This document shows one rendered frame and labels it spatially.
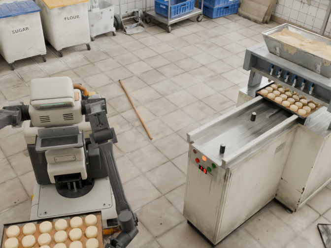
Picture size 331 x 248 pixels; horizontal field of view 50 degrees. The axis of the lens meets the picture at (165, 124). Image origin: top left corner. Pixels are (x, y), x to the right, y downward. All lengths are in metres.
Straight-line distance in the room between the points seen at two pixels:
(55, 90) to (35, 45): 3.02
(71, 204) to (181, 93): 2.12
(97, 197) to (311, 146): 1.52
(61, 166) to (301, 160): 1.62
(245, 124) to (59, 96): 1.20
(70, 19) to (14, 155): 2.12
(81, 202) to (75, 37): 2.93
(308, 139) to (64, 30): 3.48
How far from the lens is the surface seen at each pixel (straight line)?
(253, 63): 2.66
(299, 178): 2.75
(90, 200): 2.62
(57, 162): 2.25
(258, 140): 2.19
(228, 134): 2.29
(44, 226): 1.59
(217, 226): 2.47
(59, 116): 2.01
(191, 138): 2.17
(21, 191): 3.20
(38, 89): 1.91
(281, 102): 2.59
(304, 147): 2.60
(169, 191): 3.02
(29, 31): 4.80
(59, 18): 4.89
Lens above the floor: 2.25
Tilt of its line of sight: 37 degrees down
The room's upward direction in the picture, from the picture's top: 2 degrees clockwise
